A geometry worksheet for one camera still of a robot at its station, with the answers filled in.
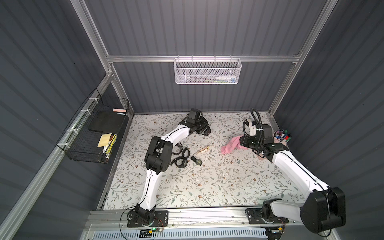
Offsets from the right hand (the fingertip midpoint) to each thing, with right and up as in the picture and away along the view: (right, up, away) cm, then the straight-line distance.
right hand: (242, 137), depth 84 cm
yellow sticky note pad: (-71, 0, -12) cm, 72 cm away
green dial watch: (-25, -16, +10) cm, 32 cm away
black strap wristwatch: (-19, +3, +12) cm, 23 cm away
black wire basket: (-78, +3, -10) cm, 79 cm away
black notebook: (-73, +9, -7) cm, 73 cm away
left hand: (-17, +9, +13) cm, 23 cm away
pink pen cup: (+24, +1, +8) cm, 25 cm away
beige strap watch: (-21, -9, +14) cm, 27 cm away
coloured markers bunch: (+27, +1, +8) cm, 28 cm away
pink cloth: (-5, -5, +5) cm, 8 cm away
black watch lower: (-36, -15, +7) cm, 39 cm away
